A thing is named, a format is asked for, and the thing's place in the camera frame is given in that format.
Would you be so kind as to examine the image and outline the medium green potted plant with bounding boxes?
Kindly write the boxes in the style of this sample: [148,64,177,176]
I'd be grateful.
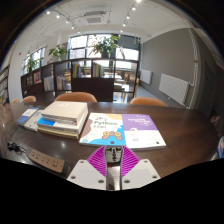
[48,44,68,63]

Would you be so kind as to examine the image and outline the cream hardcover book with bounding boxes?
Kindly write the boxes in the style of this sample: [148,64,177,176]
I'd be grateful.
[40,100,89,124]

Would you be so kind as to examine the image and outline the black power strip cable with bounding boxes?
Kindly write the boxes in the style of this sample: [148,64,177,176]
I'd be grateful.
[6,141,31,155]

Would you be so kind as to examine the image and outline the large green potted plant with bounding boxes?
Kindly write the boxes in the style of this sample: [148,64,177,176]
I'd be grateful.
[89,34,120,59]

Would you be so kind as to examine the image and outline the ceiling track spotlights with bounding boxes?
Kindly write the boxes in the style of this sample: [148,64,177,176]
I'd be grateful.
[46,0,142,34]

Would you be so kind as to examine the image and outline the wall bookshelf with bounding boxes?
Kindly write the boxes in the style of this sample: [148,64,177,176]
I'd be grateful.
[0,66,10,108]

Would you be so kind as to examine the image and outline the blue printed book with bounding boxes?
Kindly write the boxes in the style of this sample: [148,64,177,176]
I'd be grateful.
[217,135,224,159]

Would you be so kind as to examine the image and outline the small white wall radiator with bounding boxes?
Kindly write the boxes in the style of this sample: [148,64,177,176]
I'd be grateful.
[139,69,153,85]

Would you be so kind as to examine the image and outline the small black charger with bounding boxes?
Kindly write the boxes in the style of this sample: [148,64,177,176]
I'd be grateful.
[104,145,124,191]

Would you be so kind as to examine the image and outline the purple and white book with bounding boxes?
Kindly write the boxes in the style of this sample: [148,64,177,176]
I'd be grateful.
[121,113,167,150]

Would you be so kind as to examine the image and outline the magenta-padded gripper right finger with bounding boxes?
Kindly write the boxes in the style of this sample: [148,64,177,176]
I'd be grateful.
[120,146,162,191]

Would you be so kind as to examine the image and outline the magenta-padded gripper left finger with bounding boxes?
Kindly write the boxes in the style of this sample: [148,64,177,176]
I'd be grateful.
[66,146,108,191]

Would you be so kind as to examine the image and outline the dark wooden shelf unit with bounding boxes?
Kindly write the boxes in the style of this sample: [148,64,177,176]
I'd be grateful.
[20,58,140,103]

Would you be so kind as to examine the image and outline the ceiling air conditioner unit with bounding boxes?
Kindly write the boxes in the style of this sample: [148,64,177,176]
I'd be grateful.
[83,11,107,25]

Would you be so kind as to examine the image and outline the cyan and yellow programming book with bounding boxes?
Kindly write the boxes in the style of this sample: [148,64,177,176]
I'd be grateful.
[78,112,127,148]

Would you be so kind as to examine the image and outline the side window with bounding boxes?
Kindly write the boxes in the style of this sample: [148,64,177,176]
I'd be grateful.
[21,46,46,74]

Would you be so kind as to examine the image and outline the blue paperback book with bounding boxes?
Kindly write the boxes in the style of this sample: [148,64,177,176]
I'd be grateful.
[16,107,40,127]

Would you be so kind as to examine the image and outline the dark grey door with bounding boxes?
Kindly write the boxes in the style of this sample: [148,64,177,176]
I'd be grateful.
[201,61,218,114]

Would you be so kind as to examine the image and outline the small green potted plant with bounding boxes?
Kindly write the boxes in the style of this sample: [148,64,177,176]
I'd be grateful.
[24,54,40,73]

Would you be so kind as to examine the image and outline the large main window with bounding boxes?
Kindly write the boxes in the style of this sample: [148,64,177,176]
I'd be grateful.
[68,33,140,71]

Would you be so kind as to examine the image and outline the large white wall radiator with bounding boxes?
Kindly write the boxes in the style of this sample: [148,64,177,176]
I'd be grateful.
[158,73,191,107]

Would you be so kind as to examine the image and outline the blue and white thick book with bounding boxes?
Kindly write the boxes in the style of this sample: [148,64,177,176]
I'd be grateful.
[36,114,88,134]

